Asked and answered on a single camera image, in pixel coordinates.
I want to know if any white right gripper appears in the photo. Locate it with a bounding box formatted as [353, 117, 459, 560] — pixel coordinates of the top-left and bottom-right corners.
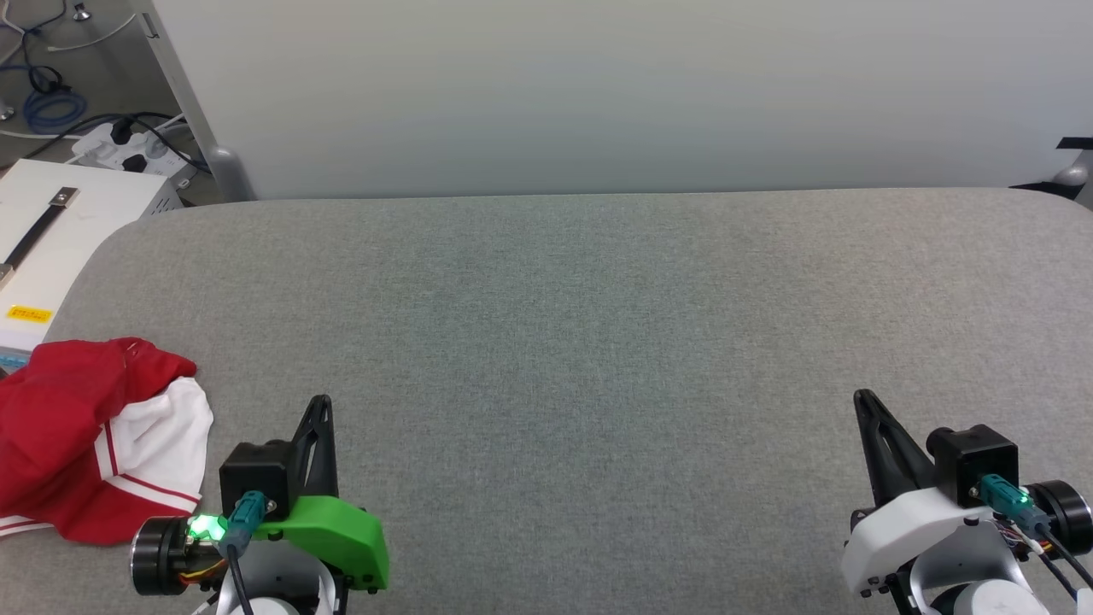
[840, 389, 1026, 599]

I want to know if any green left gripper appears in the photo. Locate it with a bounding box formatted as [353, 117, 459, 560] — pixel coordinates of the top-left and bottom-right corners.
[252, 394, 392, 593]

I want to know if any red and white basketball jersey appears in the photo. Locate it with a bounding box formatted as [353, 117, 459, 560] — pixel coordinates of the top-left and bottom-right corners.
[0, 337, 214, 548]

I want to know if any grey partition foot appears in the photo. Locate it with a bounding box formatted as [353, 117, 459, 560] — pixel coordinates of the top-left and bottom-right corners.
[205, 145, 257, 203]
[1052, 137, 1093, 202]

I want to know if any white power strip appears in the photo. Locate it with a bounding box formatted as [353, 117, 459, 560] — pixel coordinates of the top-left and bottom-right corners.
[72, 120, 194, 177]

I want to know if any white partition panel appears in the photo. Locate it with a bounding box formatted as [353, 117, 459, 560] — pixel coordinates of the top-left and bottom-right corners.
[128, 0, 1093, 202]

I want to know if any left teal plug black cable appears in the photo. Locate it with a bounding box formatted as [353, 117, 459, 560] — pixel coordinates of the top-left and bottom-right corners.
[222, 490, 271, 615]

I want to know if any teal plug black cable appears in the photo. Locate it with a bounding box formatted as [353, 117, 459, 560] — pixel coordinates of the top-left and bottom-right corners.
[977, 475, 1093, 599]
[222, 490, 271, 615]

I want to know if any right teal plug black cable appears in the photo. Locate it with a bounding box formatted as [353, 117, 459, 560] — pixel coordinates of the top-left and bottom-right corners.
[977, 475, 1093, 599]

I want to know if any white box with black strap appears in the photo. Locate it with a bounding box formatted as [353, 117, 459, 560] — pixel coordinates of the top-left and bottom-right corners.
[0, 158, 185, 355]

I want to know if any blue coiled cable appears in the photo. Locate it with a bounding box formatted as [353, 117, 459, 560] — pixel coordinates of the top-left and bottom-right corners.
[20, 84, 88, 134]

